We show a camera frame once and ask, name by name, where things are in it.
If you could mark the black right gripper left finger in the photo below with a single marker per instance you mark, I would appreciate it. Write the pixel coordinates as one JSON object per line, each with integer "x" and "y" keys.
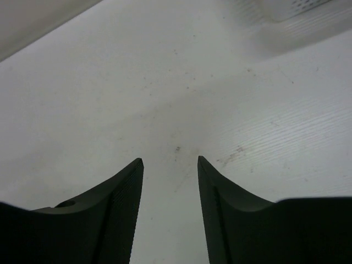
{"x": 96, "y": 226}

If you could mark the white perforated plastic basket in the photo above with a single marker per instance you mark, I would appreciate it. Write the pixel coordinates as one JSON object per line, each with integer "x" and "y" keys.
{"x": 271, "y": 28}

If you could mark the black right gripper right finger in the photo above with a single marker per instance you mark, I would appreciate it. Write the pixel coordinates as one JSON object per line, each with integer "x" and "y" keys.
{"x": 241, "y": 227}

